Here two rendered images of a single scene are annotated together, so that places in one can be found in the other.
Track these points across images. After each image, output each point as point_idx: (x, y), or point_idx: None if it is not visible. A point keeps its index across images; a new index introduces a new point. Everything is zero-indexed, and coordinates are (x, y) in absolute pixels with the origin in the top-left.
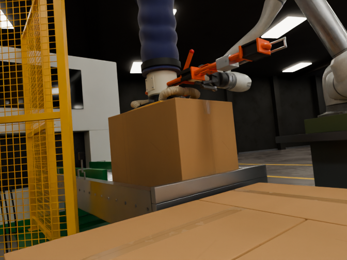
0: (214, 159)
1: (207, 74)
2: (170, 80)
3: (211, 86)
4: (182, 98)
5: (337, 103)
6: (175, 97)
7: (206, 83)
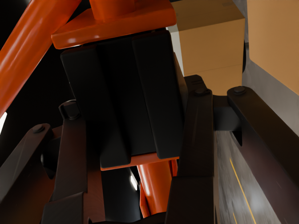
0: None
1: (96, 203)
2: None
3: (284, 219)
4: (261, 67)
5: None
6: (251, 60)
7: (214, 152)
